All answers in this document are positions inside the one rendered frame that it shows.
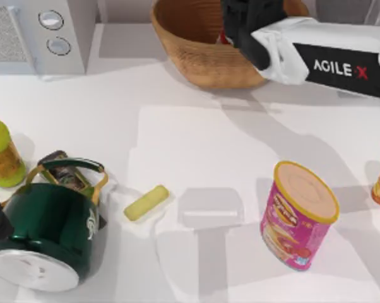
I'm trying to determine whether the woven wooden basket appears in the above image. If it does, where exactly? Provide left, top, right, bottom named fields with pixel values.
left=150, top=0, right=310, bottom=90

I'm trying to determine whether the pale microwave oven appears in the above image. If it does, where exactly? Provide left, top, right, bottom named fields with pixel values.
left=0, top=0, right=98, bottom=78

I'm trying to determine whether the round microwave knob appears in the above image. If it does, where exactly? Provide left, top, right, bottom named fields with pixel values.
left=45, top=36, right=72, bottom=56
left=37, top=9, right=65, bottom=30

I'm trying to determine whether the pink can with yellow rim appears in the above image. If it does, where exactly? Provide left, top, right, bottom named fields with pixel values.
left=260, top=160, right=341, bottom=272

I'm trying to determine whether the dark brown can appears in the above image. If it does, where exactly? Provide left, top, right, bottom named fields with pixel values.
left=37, top=150, right=93, bottom=194

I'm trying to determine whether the yellow-green bottle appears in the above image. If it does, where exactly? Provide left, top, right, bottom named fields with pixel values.
left=0, top=116, right=27, bottom=188

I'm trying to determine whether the dark green cup with handle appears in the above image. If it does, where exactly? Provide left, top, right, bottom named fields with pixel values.
left=0, top=157, right=110, bottom=293

